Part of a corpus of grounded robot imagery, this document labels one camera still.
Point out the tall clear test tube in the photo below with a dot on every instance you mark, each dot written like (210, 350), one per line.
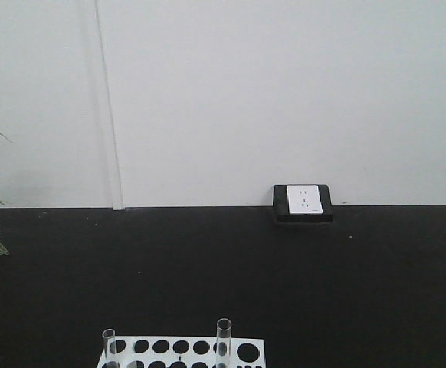
(223, 343)

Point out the short clear test tube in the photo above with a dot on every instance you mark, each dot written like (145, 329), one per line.
(109, 348)

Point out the white test tube rack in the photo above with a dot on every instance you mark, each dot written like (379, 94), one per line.
(163, 351)

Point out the white wall socket black box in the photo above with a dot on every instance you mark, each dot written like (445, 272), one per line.
(302, 203)

